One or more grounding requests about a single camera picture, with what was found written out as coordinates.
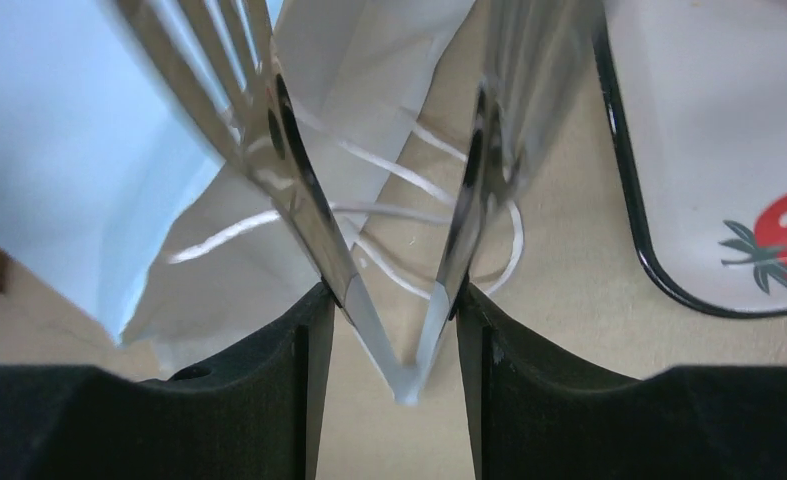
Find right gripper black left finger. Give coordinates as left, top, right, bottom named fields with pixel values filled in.
left=0, top=284, right=335, bottom=479

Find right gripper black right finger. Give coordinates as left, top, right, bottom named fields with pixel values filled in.
left=456, top=286, right=787, bottom=479

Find white blue paper bag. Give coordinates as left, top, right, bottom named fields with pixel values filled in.
left=0, top=1, right=472, bottom=372

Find metal kitchen tongs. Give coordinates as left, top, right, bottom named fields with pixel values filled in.
left=114, top=1, right=606, bottom=405

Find white strawberry enamel tray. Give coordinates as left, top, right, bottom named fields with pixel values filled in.
left=596, top=1, right=787, bottom=319

